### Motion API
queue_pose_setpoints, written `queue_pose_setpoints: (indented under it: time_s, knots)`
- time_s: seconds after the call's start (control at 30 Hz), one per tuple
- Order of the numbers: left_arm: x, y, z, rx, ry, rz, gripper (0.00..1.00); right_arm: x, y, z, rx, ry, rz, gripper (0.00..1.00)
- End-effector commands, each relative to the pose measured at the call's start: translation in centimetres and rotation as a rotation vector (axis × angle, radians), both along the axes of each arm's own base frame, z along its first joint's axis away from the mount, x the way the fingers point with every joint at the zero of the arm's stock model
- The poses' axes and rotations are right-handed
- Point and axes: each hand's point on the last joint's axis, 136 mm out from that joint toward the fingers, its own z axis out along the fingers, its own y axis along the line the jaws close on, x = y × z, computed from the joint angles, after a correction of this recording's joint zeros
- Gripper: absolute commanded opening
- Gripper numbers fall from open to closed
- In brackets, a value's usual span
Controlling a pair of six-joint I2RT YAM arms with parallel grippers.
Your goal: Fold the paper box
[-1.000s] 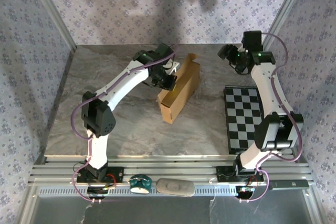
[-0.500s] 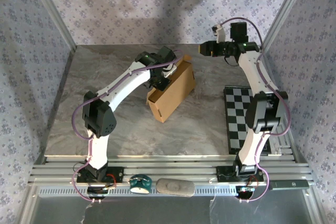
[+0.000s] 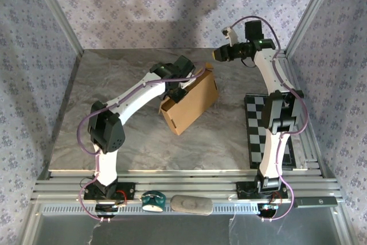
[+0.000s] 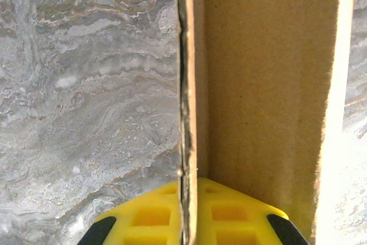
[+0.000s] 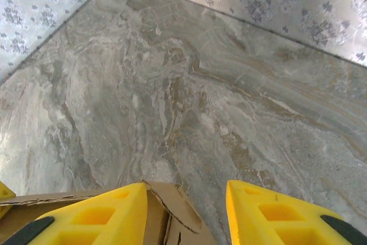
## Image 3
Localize brown cardboard box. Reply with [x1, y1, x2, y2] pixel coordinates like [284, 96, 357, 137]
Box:
[158, 61, 220, 136]

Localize black white checkerboard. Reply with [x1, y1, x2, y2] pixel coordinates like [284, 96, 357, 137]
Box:
[243, 92, 296, 170]

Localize aluminium extrusion base rails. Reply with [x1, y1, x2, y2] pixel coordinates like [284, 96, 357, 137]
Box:
[31, 169, 343, 203]

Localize teal tape dispenser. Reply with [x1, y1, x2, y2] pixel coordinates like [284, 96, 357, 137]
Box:
[140, 190, 166, 213]

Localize grey oval stone pad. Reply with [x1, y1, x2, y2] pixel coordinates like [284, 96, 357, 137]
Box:
[170, 195, 214, 216]

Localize black rectangular device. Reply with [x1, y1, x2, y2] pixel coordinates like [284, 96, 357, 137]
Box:
[292, 196, 338, 208]

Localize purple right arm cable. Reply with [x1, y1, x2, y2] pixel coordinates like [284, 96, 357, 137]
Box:
[231, 15, 310, 223]

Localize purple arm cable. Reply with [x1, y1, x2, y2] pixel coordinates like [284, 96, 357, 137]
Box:
[231, 15, 310, 223]
[77, 63, 207, 223]

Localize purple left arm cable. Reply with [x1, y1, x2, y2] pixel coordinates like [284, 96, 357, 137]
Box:
[77, 63, 207, 223]

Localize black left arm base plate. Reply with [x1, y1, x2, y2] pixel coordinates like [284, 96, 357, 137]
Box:
[83, 182, 136, 202]

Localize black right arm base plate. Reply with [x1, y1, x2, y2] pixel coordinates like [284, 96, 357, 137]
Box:
[236, 181, 289, 200]

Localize grey slotted cable duct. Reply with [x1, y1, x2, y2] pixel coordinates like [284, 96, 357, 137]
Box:
[41, 202, 287, 217]

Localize aluminium side rail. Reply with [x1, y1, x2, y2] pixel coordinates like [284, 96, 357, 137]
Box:
[275, 49, 327, 178]

